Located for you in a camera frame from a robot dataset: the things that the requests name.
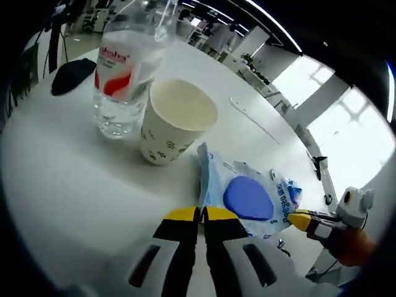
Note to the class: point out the white table socket panel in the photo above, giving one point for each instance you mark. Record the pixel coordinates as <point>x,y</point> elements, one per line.
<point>253,119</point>

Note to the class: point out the clear water bottle red label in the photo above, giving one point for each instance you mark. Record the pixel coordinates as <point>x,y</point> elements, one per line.
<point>114,77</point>

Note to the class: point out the potted green plant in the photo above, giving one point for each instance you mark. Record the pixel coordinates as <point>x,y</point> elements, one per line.
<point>248,58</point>

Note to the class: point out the blue patterned tissue pack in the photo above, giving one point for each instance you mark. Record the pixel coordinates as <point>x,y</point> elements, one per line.
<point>294,191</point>

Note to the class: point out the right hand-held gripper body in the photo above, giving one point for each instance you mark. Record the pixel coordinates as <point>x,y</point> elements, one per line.
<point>352,207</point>

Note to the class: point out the clear package with blue insole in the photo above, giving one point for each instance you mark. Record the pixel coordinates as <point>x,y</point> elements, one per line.
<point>247,198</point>

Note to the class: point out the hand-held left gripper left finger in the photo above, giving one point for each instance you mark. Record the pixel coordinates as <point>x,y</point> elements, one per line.
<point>182,247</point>

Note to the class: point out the white paper cup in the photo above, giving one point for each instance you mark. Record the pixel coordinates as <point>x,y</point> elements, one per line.
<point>161,136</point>

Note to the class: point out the black desktop stand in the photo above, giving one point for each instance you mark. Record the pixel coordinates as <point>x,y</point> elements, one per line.
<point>318,167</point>

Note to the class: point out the window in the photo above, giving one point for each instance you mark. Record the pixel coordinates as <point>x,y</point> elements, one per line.
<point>303,80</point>
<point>355,145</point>

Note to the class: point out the small black device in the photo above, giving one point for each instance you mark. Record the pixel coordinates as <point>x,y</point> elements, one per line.
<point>328,199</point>

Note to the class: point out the person's right hand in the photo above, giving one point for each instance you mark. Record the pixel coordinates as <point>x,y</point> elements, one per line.
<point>352,247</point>

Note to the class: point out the black computer mouse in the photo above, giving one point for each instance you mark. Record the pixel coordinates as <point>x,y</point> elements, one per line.
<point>72,75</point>

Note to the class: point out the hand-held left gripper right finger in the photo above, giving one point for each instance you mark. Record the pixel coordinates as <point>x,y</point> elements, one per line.
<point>221,247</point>

